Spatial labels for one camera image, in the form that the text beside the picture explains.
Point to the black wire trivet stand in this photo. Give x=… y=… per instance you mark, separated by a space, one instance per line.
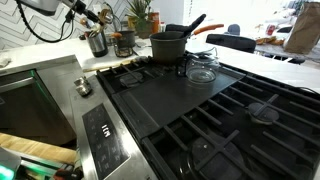
x=123 y=48

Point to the brown paper bag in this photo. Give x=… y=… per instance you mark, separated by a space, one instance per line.
x=305 y=33

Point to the silver stove knob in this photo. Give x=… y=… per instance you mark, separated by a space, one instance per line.
x=83 y=87

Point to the wooden cooking spatula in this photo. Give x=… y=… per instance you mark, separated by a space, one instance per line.
x=100 y=20

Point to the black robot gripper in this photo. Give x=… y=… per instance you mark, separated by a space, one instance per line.
x=79 y=7

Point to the stainless steel dishwasher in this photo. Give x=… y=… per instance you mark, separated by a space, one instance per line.
x=35 y=102

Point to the black stove griddle plate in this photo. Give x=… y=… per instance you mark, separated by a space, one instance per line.
x=153 y=104

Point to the stainless steel gas range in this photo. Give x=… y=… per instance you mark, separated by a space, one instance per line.
x=255 y=129

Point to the small black saucepan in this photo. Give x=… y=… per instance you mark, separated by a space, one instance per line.
x=124 y=38

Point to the black chair backrest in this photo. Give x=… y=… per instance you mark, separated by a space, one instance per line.
x=232 y=41

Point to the potted green plant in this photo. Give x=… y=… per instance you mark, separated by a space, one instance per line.
x=139 y=10

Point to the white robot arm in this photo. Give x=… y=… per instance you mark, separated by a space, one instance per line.
x=49 y=7

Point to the dark grey cooking pot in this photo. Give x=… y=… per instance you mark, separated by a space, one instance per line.
x=169 y=45

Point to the black oven control panel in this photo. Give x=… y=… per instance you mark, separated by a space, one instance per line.
x=104 y=142

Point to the silver utensil tin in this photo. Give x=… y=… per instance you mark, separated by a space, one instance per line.
x=97 y=43

